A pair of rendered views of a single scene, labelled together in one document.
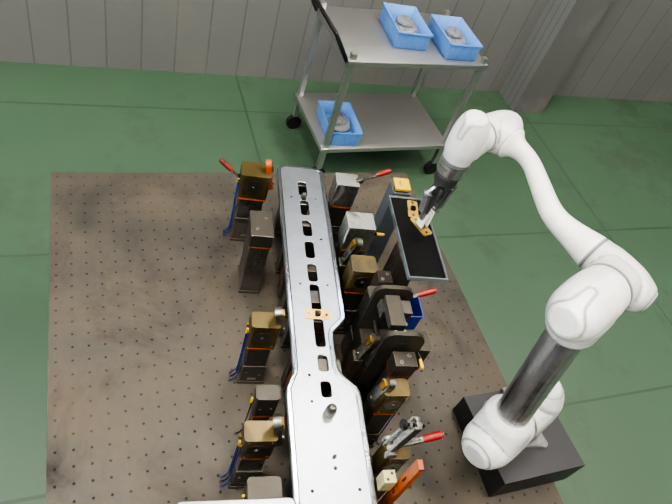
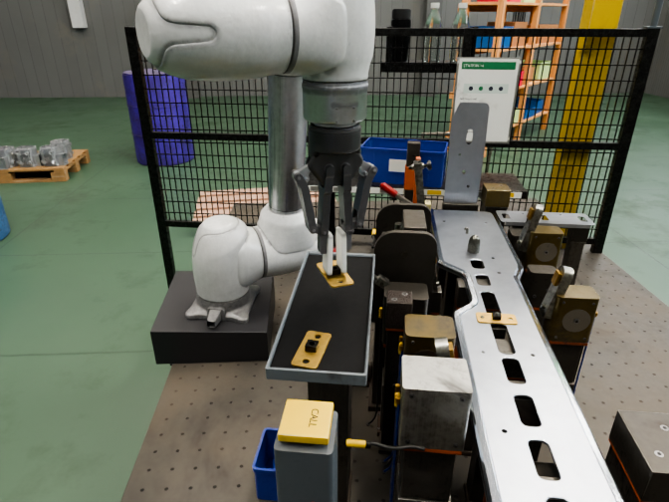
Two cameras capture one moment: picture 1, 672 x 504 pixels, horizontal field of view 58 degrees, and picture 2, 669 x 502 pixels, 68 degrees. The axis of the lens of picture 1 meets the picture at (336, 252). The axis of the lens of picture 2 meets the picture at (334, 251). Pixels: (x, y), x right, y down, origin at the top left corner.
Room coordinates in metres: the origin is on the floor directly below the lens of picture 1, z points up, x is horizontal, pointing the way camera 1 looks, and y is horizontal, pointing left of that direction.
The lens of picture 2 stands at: (2.13, 0.11, 1.60)
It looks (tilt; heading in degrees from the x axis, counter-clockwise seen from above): 26 degrees down; 209
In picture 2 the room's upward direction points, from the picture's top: straight up
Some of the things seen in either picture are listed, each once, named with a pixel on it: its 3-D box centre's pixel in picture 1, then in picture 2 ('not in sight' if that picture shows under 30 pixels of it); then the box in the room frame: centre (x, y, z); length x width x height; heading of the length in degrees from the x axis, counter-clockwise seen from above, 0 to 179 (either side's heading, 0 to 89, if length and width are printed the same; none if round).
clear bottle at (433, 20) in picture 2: not in sight; (432, 32); (0.19, -0.54, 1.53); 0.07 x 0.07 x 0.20
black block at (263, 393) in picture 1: (255, 414); (538, 316); (0.85, 0.05, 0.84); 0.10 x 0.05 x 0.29; 113
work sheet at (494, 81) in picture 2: not in sight; (483, 101); (0.19, -0.33, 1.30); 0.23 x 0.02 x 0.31; 113
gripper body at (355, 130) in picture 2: (443, 183); (334, 153); (1.51, -0.23, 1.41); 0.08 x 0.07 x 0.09; 138
